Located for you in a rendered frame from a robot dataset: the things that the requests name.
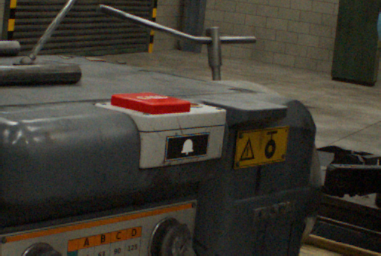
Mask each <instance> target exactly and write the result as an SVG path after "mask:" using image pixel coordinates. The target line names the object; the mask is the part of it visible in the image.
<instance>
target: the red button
mask: <svg viewBox="0 0 381 256"><path fill-rule="evenodd" d="M110 105H112V106H117V107H121V108H125V109H131V110H134V111H137V112H143V113H149V114H151V115H163V114H174V113H184V112H190V108H191V103H190V101H188V100H182V99H178V98H174V97H168V96H165V95H158V94H155V93H151V92H140V94H123V95H113V96H112V99H111V100H110Z"/></svg>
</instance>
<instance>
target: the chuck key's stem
mask: <svg viewBox="0 0 381 256"><path fill-rule="evenodd" d="M205 37H210V38H211V39H212V42H211V44H210V45H206V46H207V53H208V64H209V66H210V67H211V70H212V79H213V80H221V71H220V67H221V66H222V49H221V44H220V31H219V28H218V27H210V28H206V29H205Z"/></svg>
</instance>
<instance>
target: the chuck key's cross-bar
mask: <svg viewBox="0 0 381 256"><path fill-rule="evenodd" d="M96 11H97V12H99V13H103V14H106V15H108V16H111V17H114V18H116V19H120V20H122V21H124V22H125V21H126V22H130V23H132V24H134V25H138V26H141V27H143V28H146V29H149V30H152V31H155V32H157V33H161V34H164V35H165V36H169V37H172V38H174V39H177V40H180V41H185V42H188V43H191V44H204V45H210V44H211V42H212V39H211V38H210V37H193V36H189V35H187V34H184V33H181V32H178V31H175V30H173V29H170V28H167V27H165V26H162V25H159V24H156V23H154V22H151V21H148V20H146V19H142V18H140V17H137V16H136V17H135V16H132V15H130V14H128V13H125V12H122V11H119V10H116V9H114V8H111V7H108V6H107V7H106V6H103V5H102V4H99V5H98V6H97V7H96ZM255 43H256V38H255V37H254V36H230V37H220V44H221V45H231V44H255Z"/></svg>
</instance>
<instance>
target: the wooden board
mask: <svg viewBox="0 0 381 256"><path fill-rule="evenodd" d="M305 243H306V245H305ZM374 253H375V254H374ZM299 256H381V254H380V253H377V252H371V251H368V250H365V249H361V248H359V247H356V246H352V245H351V246H350V245H348V244H343V243H339V242H336V241H333V240H328V239H326V238H322V237H318V236H315V235H313V234H309V235H308V237H307V239H306V240H305V241H304V243H303V245H302V246H301V248H300V250H299Z"/></svg>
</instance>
